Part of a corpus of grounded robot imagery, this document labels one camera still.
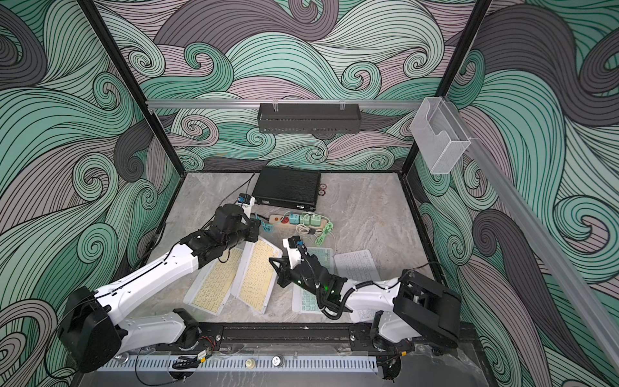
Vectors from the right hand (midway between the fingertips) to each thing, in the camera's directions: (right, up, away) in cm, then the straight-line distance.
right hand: (266, 265), depth 74 cm
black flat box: (+4, +25, +35) cm, 43 cm away
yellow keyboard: (-21, -10, +9) cm, 24 cm away
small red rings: (+21, +26, +40) cm, 52 cm away
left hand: (-4, +14, +6) cm, 16 cm away
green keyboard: (+12, -15, +7) cm, 20 cm away
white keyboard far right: (+32, -5, +13) cm, 35 cm away
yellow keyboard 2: (-3, -4, +3) cm, 6 cm away
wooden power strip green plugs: (+10, +12, +20) cm, 25 cm away
